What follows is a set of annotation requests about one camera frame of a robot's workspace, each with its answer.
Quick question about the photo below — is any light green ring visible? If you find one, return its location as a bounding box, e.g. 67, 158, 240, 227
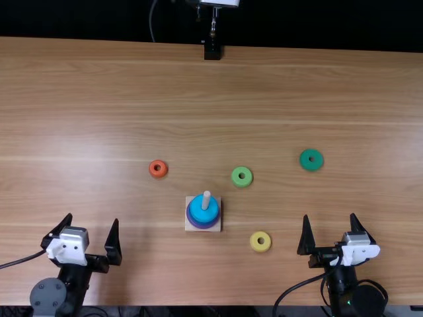
230, 166, 254, 189

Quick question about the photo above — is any yellow ring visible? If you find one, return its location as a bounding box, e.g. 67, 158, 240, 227
249, 230, 272, 254

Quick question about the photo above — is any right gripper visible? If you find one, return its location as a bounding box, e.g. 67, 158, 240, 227
296, 213, 377, 269

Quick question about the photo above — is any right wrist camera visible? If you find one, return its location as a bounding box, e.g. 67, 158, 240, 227
336, 230, 381, 267

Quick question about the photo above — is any light blue ring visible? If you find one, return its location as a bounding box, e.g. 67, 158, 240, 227
188, 194, 219, 223

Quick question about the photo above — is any orange ring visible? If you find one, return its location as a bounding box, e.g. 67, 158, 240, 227
148, 159, 169, 180

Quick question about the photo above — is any black cable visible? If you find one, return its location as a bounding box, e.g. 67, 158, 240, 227
271, 260, 342, 317
0, 250, 47, 270

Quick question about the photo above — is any dark green ring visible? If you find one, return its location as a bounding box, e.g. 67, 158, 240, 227
299, 149, 325, 172

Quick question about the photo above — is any grey cable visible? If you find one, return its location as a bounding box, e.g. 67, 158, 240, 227
149, 0, 160, 43

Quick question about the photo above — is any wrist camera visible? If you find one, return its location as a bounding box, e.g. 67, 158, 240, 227
336, 230, 381, 267
45, 226, 90, 267

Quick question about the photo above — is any wooden peg base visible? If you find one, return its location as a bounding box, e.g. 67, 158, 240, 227
184, 190, 223, 232

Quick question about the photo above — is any purple ring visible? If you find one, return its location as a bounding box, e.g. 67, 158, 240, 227
186, 201, 221, 230

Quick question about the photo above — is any dark blue ring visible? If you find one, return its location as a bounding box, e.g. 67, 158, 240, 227
186, 197, 221, 226

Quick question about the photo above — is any white mounted camera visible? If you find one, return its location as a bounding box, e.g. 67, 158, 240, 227
184, 0, 241, 9

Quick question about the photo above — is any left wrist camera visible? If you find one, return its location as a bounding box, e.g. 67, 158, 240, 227
45, 226, 90, 267

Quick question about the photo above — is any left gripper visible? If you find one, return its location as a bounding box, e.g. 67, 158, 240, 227
40, 213, 122, 274

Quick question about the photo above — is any black clamp stand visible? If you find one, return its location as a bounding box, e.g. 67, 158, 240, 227
194, 6, 225, 61

